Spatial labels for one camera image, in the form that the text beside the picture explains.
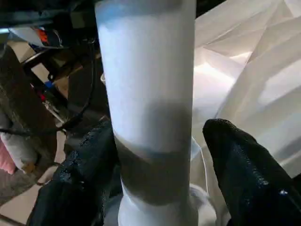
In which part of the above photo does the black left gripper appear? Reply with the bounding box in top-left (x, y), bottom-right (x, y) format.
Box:
top-left (35, 27), bottom-right (64, 48)

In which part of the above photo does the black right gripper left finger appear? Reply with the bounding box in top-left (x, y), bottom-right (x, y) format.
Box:
top-left (25, 120), bottom-right (120, 226)

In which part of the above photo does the white plastic table top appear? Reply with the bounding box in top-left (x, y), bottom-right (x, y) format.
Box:
top-left (192, 0), bottom-right (301, 226)

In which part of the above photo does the pink cushion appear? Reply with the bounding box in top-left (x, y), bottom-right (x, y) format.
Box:
top-left (0, 138), bottom-right (16, 175)

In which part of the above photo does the brown cardboard box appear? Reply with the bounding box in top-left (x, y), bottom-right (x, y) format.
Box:
top-left (53, 76), bottom-right (71, 97)

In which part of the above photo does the white plastic table leg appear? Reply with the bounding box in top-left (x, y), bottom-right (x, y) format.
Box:
top-left (94, 0), bottom-right (200, 226)

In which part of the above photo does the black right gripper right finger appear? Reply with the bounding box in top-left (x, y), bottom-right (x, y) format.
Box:
top-left (202, 118), bottom-right (301, 226)

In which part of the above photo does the black camera cable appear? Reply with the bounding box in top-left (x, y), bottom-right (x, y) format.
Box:
top-left (0, 37), bottom-right (96, 137)

